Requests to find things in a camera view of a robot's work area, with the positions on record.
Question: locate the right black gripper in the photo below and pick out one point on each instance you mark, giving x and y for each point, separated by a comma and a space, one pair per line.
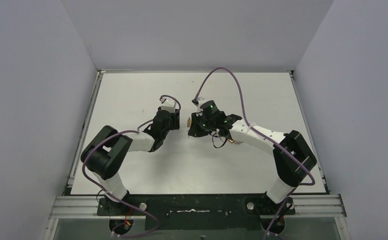
195, 131

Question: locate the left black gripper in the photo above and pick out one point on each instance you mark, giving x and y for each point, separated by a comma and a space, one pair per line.
174, 120

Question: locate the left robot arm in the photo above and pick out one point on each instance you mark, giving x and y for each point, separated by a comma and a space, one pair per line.
104, 155

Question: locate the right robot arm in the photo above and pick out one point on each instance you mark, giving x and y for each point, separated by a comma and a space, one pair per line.
293, 157

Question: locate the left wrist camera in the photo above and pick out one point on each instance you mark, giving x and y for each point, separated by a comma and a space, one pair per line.
169, 105

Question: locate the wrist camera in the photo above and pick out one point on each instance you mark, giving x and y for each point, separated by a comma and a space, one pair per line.
169, 105
196, 101

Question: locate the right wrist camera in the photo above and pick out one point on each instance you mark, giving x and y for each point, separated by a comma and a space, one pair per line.
196, 101

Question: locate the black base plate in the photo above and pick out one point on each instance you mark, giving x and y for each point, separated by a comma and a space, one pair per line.
250, 211

